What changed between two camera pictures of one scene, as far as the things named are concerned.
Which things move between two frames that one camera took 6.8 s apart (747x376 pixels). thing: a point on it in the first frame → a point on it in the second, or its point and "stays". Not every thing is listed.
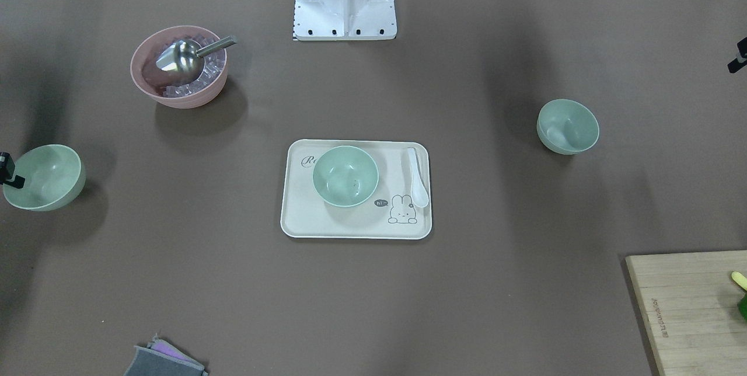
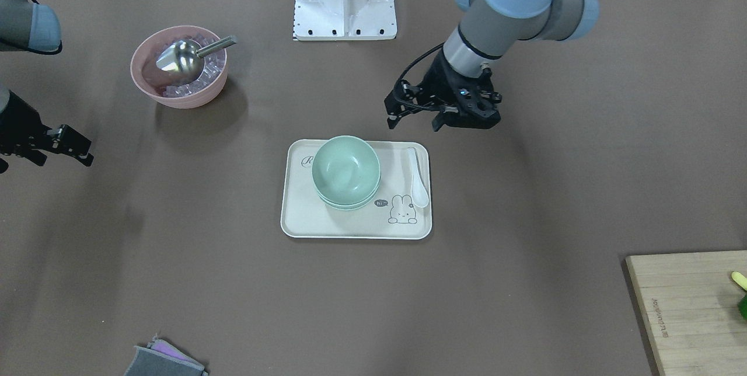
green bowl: (54, 175) → (348, 197)
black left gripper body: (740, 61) → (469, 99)
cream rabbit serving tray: (389, 213) stays
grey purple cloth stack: (158, 359) stays
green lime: (742, 306) stays
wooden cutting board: (691, 301) stays
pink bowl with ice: (180, 66) stays
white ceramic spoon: (419, 192) stays
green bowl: (567, 126) → (346, 169)
